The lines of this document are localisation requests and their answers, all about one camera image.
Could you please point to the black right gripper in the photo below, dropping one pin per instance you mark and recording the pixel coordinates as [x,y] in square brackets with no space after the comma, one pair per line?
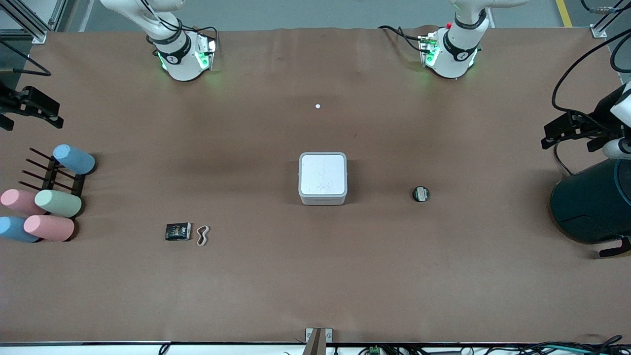
[11,102]

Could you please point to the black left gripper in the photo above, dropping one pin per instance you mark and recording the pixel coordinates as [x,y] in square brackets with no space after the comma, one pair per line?
[593,124]

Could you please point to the round black green disc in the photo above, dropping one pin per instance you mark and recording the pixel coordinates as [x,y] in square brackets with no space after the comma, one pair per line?
[420,194]

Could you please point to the black snack packet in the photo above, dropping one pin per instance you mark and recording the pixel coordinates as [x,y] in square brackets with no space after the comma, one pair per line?
[177,231]

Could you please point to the beige rubber band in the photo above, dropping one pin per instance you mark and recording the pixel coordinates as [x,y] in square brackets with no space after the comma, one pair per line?
[202,235]

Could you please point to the small white lidded bin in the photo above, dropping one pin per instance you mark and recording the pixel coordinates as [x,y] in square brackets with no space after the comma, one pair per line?
[323,175]

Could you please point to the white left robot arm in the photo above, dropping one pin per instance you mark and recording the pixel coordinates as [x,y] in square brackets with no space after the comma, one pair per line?
[456,59]

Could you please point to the dark teal round container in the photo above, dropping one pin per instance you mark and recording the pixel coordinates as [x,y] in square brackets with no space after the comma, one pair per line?
[586,202]

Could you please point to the pink plastic cup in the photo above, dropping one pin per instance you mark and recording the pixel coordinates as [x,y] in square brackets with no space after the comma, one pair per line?
[19,201]
[49,228]

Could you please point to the black peg rack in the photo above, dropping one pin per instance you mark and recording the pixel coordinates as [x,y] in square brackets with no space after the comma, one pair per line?
[78,185]

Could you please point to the green plastic cup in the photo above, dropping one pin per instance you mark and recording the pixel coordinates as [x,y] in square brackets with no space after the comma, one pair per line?
[58,203]

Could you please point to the light blue plastic cup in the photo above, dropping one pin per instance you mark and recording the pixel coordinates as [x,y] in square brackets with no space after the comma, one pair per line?
[12,228]

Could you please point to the black stand foot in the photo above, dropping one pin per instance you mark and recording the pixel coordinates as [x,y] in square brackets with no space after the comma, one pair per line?
[613,250]

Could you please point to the brown table cover sheet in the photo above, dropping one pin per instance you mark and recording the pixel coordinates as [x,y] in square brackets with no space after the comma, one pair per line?
[315,276]

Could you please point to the aluminium frame post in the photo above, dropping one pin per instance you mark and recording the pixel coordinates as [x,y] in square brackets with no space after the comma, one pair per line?
[599,32]
[24,17]

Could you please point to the metal base connector bracket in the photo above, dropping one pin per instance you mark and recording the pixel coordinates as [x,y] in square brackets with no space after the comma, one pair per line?
[209,49]
[428,47]

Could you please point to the metal table edge bracket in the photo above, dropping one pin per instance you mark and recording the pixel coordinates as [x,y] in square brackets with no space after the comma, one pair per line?
[310,333]

